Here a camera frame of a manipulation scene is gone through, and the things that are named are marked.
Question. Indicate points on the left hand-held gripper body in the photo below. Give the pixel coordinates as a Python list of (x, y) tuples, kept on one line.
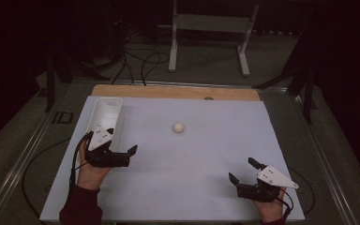
[(106, 159)]

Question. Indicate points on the black rectangular floor bracket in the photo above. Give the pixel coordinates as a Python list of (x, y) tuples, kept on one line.
[(63, 117)]

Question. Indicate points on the white table mat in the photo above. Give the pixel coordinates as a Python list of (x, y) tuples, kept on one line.
[(184, 175)]

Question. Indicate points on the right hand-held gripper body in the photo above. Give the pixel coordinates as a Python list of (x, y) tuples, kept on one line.
[(275, 178)]

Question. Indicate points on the white plastic bin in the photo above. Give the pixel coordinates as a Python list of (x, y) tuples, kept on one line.
[(106, 112)]

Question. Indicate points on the aluminium floor frame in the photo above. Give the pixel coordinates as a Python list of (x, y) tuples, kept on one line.
[(184, 83)]

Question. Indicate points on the white metal stand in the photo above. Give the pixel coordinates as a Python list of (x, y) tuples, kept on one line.
[(212, 23)]

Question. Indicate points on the white ball with dark print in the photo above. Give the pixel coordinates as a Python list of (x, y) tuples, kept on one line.
[(178, 127)]

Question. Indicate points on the person's left hand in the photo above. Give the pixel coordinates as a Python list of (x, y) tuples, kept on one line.
[(90, 175)]

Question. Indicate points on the person's right hand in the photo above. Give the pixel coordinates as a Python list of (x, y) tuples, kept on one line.
[(270, 209)]

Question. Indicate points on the black tripod legs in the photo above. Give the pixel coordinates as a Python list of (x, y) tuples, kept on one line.
[(307, 93), (51, 84)]

